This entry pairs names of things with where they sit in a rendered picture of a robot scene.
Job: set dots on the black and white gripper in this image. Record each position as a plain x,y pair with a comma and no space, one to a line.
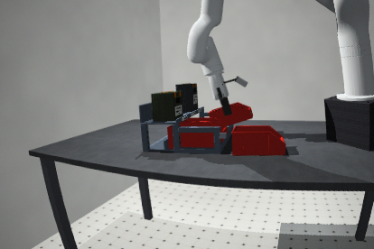
218,87

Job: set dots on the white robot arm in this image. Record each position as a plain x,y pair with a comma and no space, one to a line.
352,18

